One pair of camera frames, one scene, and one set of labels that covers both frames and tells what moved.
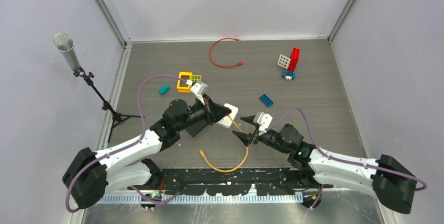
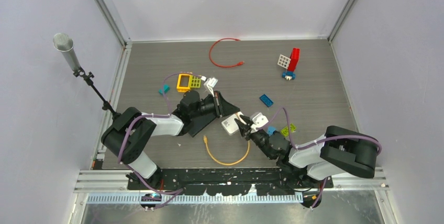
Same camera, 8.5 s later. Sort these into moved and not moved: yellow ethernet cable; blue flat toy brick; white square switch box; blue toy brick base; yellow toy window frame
Moved: white square switch box; yellow ethernet cable
Not moved: yellow toy window frame; blue toy brick base; blue flat toy brick
